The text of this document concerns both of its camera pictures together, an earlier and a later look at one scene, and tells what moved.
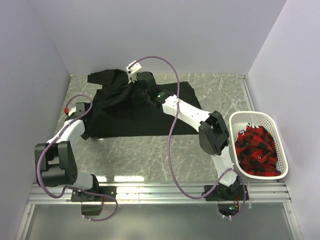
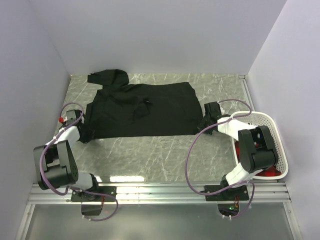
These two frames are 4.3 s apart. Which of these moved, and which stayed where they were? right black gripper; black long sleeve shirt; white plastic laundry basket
Moved: right black gripper
Stayed: black long sleeve shirt; white plastic laundry basket
